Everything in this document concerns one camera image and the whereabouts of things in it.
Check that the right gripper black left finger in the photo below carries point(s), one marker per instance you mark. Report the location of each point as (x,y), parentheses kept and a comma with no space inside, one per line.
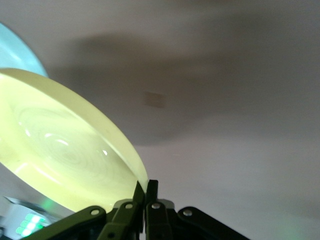
(125,220)

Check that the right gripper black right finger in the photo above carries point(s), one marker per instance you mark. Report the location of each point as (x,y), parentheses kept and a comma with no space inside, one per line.
(160,220)

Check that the yellow round plate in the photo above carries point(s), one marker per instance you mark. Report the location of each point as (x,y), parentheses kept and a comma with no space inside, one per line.
(62,137)

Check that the pale green round plate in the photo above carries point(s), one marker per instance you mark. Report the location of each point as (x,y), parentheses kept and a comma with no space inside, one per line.
(20,55)

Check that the small brown tape patch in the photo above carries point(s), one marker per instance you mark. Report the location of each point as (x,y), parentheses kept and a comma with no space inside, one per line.
(155,100)

